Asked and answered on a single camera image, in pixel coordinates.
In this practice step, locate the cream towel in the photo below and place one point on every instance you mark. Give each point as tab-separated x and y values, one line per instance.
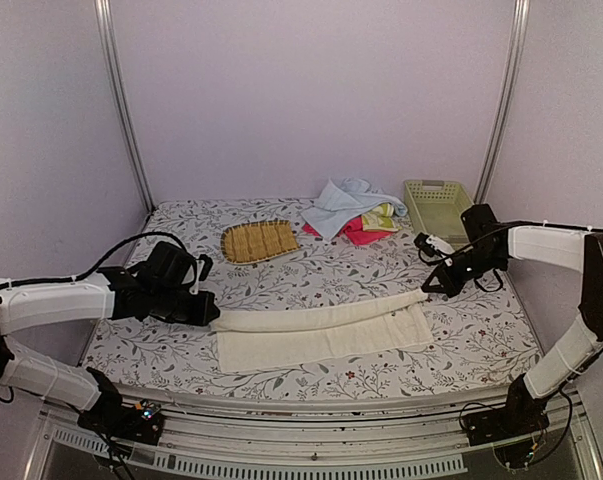
258	340

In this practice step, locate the aluminium post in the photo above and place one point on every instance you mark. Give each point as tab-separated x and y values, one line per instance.
516	45
105	25

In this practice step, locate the right aluminium post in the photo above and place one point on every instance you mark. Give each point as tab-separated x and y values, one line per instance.
516	45

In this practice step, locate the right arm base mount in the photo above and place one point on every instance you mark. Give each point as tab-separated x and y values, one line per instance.
522	414

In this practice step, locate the front aluminium rail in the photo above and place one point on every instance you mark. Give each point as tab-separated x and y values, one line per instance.
400	438

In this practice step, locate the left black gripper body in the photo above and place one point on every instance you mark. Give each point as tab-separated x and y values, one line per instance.
168	306

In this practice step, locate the left aluminium post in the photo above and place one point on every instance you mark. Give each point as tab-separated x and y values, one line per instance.
105	25

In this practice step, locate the green plastic basket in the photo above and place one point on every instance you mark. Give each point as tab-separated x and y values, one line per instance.
435	208

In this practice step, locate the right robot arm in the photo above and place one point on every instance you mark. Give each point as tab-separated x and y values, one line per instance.
559	269

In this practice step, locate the light blue towel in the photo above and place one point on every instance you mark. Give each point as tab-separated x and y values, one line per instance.
339	204

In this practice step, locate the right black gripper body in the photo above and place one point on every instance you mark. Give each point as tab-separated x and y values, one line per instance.
481	263

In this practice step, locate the pink towel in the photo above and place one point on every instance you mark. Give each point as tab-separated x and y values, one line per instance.
356	235

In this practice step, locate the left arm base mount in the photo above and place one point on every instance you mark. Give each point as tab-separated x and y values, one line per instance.
141	423

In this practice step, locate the woven bamboo tray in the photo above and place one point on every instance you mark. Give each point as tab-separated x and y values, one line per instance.
255	242

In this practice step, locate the yellow green patterned towel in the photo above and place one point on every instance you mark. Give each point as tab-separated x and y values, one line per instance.
380	219

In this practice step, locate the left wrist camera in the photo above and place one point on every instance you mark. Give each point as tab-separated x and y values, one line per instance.
197	272

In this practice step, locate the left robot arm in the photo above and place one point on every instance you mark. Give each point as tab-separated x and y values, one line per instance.
164	287

